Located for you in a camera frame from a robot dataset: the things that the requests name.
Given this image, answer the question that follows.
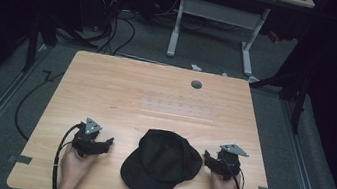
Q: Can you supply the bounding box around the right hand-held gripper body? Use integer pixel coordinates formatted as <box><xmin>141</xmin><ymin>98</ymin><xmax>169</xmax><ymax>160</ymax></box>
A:
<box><xmin>212</xmin><ymin>141</ymin><xmax>252</xmax><ymax>185</ymax></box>

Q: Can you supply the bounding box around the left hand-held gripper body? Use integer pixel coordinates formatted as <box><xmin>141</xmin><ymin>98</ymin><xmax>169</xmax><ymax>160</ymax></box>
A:
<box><xmin>69</xmin><ymin>115</ymin><xmax>107</xmax><ymax>161</ymax></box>

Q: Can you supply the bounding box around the black baseball cap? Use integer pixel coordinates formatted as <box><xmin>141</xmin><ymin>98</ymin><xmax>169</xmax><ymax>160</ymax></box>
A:
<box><xmin>117</xmin><ymin>124</ymin><xmax>208</xmax><ymax>189</ymax></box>

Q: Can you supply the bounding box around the person's left hand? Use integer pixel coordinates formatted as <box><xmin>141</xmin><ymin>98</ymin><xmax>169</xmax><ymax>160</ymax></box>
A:
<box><xmin>55</xmin><ymin>141</ymin><xmax>100</xmax><ymax>189</ymax></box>

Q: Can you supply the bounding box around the white scrap on floor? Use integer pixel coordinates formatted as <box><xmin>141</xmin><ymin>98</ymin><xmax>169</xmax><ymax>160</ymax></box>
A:
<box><xmin>189</xmin><ymin>63</ymin><xmax>203</xmax><ymax>73</ymax></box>

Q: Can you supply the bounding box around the black metal stand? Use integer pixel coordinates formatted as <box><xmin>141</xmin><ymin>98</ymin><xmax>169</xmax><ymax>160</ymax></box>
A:
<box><xmin>242</xmin><ymin>50</ymin><xmax>315</xmax><ymax>137</ymax></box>
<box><xmin>20</xmin><ymin>7</ymin><xmax>101</xmax><ymax>83</ymax></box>

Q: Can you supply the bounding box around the white-legged wooden desk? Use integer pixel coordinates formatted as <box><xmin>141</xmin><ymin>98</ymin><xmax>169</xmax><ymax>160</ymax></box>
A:
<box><xmin>88</xmin><ymin>0</ymin><xmax>317</xmax><ymax>86</ymax></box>

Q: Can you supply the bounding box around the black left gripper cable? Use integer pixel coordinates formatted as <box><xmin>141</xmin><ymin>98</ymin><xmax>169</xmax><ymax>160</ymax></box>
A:
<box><xmin>48</xmin><ymin>120</ymin><xmax>83</xmax><ymax>189</ymax></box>

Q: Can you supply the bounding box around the black floor cable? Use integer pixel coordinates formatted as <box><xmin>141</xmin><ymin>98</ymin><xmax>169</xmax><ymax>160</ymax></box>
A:
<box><xmin>10</xmin><ymin>65</ymin><xmax>67</xmax><ymax>146</ymax></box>

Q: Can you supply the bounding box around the grey table cable grommet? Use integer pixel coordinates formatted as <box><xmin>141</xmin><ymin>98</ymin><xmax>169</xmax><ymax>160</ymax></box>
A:
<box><xmin>190</xmin><ymin>79</ymin><xmax>204</xmax><ymax>91</ymax></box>

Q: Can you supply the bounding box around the bundle of black cables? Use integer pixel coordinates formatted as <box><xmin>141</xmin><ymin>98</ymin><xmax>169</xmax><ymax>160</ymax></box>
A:
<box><xmin>93</xmin><ymin>0</ymin><xmax>142</xmax><ymax>60</ymax></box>

